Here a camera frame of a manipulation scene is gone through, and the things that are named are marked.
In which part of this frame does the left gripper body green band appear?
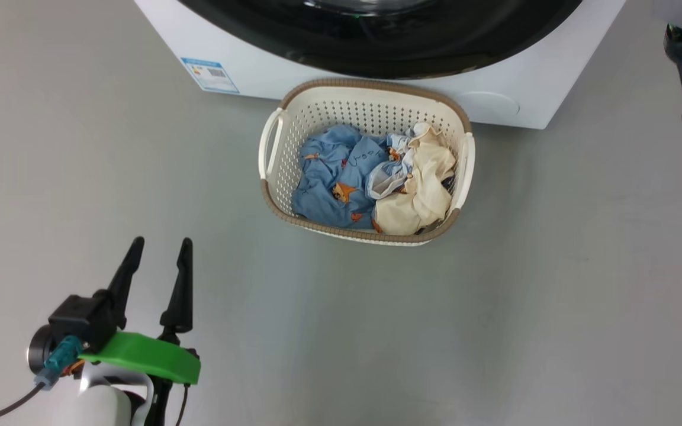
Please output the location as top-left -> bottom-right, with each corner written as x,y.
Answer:
78,331 -> 202,386

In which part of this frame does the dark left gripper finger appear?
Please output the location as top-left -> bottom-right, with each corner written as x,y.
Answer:
103,236 -> 145,331
159,237 -> 194,334

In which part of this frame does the blue cartoon print garment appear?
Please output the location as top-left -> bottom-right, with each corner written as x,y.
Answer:
292,124 -> 404,231

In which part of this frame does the cream and blue print garment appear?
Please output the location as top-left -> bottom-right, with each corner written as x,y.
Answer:
368,122 -> 456,236

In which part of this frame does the round dark glass washer door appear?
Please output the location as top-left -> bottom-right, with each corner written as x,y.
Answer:
178,0 -> 582,80

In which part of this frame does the cream basket with brown rim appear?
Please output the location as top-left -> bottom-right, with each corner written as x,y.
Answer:
258,78 -> 476,247

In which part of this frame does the white front-load washing machine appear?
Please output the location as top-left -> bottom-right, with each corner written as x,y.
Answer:
134,0 -> 626,130

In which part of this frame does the blue energy label sticker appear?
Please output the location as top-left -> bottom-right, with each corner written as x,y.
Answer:
180,57 -> 240,95

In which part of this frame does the round white filter cover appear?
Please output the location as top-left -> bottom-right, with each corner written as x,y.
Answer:
456,90 -> 521,120

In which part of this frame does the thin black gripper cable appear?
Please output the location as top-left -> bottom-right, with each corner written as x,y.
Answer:
174,383 -> 191,426

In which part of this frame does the teal cable connector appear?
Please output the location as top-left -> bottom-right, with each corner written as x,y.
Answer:
34,335 -> 85,390

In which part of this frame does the thick black camera cable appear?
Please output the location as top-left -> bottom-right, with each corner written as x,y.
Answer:
0,382 -> 47,424

